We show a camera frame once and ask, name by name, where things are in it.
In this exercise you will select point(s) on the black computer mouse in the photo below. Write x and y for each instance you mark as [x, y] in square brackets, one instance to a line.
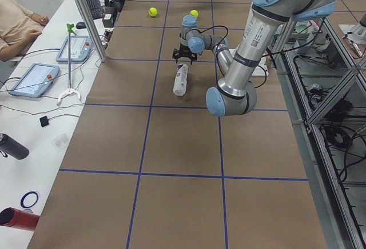
[80, 25]

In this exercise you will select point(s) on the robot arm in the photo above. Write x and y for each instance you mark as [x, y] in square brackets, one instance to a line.
[234, 94]

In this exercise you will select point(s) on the yellow tennis ball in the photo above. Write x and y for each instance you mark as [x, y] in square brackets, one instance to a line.
[194, 13]
[153, 12]

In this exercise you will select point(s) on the black water bottle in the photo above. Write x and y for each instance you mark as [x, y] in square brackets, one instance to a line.
[10, 147]

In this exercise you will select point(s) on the blue tape roll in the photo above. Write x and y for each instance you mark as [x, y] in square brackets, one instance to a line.
[29, 199]

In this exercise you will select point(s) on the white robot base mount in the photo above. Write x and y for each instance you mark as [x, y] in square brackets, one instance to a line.
[261, 70]

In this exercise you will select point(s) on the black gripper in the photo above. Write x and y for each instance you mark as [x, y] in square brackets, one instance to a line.
[183, 49]

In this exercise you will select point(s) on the teach pendant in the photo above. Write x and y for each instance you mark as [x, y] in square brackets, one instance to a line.
[80, 49]
[35, 81]

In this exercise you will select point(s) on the black keyboard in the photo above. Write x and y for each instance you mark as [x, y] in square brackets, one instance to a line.
[95, 8]

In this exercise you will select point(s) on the clear plastic bag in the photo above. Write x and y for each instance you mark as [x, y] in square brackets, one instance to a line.
[61, 142]

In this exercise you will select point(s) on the black box with label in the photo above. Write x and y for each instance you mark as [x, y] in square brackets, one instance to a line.
[109, 17]

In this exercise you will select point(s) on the seated person beige shirt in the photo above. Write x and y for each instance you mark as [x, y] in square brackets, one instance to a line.
[20, 27]

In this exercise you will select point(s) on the teach pendant near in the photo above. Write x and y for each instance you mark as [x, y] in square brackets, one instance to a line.
[35, 81]

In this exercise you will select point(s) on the teach pendant far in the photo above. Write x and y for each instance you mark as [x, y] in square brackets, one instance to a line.
[80, 49]

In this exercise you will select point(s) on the green handled reacher grabber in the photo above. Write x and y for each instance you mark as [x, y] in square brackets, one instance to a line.
[69, 90]

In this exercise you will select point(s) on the aluminium frame post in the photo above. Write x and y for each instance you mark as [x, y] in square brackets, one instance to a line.
[91, 28]

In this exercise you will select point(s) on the small black square device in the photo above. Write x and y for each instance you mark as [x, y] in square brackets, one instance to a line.
[44, 121]

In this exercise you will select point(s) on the red cylinder tube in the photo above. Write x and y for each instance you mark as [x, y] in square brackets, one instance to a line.
[15, 218]

